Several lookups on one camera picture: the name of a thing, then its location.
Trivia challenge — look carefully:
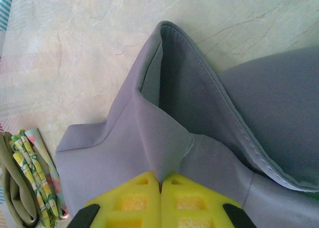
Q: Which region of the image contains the lemon print skirt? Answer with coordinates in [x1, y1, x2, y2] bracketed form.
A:
[9, 129, 59, 228]

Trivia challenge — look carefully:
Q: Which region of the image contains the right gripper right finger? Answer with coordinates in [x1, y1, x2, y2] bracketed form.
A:
[161, 172, 257, 228]

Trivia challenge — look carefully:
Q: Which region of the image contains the lavender grey skirt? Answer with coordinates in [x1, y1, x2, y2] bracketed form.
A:
[54, 20, 319, 228]

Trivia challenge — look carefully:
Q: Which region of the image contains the olive khaki skirt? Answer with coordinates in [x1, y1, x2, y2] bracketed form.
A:
[0, 132, 42, 228]

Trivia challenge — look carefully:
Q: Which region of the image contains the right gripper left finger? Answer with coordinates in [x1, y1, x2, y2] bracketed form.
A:
[67, 170, 160, 228]

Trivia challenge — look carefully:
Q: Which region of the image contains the pastel floral skirt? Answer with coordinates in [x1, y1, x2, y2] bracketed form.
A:
[24, 127, 69, 220]

